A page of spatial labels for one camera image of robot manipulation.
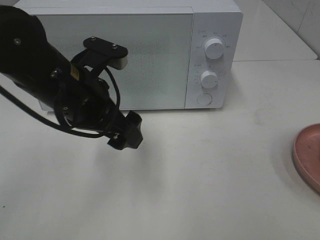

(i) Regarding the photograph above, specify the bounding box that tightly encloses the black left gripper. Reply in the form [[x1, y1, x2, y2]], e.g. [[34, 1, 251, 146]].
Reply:
[[53, 67, 143, 151]]

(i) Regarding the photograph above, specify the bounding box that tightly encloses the white microwave door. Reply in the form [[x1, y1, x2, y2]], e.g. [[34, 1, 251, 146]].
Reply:
[[39, 14, 193, 110]]

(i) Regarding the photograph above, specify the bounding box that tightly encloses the white timer knob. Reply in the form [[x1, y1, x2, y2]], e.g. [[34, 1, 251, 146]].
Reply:
[[200, 70, 218, 89]]

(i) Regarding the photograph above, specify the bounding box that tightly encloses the pink round plate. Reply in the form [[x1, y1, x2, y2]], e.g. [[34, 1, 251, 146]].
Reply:
[[292, 123, 320, 194]]

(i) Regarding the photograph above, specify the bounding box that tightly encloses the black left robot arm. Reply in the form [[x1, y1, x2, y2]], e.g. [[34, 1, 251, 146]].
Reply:
[[0, 5, 143, 150]]

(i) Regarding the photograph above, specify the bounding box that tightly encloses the white microwave oven body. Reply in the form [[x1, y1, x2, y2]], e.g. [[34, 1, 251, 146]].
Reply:
[[16, 6, 243, 109]]

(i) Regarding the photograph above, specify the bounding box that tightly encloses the upper white power knob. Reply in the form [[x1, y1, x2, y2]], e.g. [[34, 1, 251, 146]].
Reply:
[[204, 37, 225, 60]]

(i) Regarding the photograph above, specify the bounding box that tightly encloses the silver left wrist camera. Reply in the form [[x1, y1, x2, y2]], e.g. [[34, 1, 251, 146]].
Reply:
[[71, 37, 128, 70]]

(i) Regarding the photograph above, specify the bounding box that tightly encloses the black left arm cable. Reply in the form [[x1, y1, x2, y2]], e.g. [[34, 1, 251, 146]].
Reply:
[[0, 66, 122, 139]]

